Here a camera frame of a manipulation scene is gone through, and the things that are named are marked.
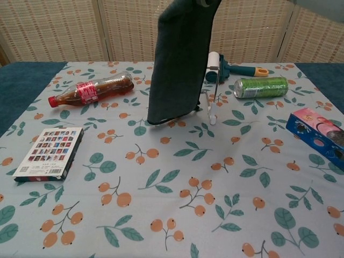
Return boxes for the blue cloth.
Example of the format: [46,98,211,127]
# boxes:
[147,0,223,126]

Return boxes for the woven folding screen panel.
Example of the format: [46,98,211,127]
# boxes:
[209,0,296,63]
[98,0,173,62]
[279,0,344,64]
[0,0,112,65]

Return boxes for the green drink can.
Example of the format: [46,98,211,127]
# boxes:
[233,77,289,99]

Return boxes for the cola bottle with red label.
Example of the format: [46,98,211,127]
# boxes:
[48,71,134,108]

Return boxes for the blue and pink cookie box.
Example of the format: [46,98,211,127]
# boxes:
[285,108,344,164]

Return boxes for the floral print tablecloth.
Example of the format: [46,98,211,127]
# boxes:
[0,61,344,258]

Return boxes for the card box with picture grid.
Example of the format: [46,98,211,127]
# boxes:
[13,127,84,182]

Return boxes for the teal handled lint roller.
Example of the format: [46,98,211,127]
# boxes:
[204,51,270,84]

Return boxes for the small metal wire rack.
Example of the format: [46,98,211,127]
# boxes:
[161,63,224,125]

